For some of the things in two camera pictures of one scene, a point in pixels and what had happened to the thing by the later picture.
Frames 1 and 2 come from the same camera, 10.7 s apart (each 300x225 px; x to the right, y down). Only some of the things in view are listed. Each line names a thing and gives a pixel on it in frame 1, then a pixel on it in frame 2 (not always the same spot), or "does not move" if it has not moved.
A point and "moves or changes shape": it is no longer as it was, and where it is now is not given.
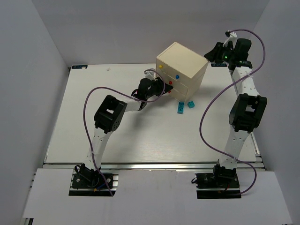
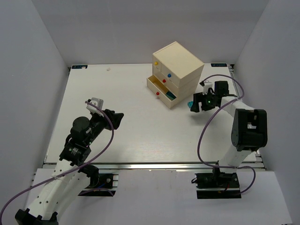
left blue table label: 79,67 does not move
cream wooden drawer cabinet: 183,69 moves or changes shape
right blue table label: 219,65 does not move
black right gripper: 217,52 to 201,101
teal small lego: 191,104 does not move
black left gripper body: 160,85 to 109,119
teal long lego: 180,107 to 170,95
